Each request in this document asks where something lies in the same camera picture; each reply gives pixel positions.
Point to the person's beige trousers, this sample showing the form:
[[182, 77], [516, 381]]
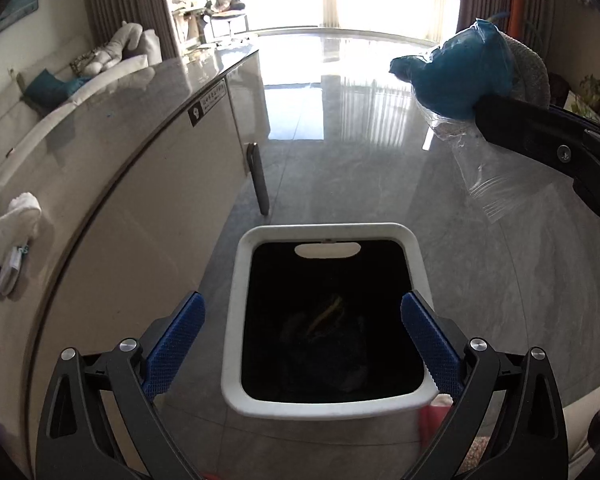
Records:
[[587, 440]]

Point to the white crumpled cloth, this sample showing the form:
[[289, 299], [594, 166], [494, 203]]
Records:
[[15, 217]]

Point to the grey textured cloth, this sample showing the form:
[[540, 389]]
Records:
[[532, 72]]

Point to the orange stand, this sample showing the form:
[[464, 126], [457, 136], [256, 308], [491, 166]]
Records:
[[516, 2]]

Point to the small white packet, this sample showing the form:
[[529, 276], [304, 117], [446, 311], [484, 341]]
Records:
[[11, 271]]

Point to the dark waste with yellow strip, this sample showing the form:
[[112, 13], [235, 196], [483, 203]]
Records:
[[325, 325]]

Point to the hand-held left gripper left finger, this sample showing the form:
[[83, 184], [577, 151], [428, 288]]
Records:
[[175, 345]]

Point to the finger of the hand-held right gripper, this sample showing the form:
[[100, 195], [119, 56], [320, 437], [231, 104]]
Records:
[[525, 132], [587, 119]]

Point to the patterned cushion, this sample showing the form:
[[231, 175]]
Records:
[[84, 62]]

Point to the clear plastic zip bag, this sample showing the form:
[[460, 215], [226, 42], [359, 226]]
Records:
[[485, 175]]

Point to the round white side table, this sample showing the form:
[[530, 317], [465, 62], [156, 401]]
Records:
[[224, 12]]

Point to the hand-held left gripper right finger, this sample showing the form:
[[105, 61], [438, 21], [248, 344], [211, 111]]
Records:
[[430, 345]]

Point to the white plush toy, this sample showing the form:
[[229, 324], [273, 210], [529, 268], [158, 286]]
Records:
[[116, 46]]

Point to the blue plastic bag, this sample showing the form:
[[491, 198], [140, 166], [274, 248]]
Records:
[[455, 72]]

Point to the black and white label sticker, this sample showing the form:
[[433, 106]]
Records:
[[207, 105]]

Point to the white laundry basket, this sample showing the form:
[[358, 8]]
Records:
[[325, 240]]

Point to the teal cushion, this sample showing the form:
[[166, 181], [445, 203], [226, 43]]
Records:
[[47, 89]]

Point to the grey stone-top island cabinet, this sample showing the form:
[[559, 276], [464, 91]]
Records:
[[130, 170]]

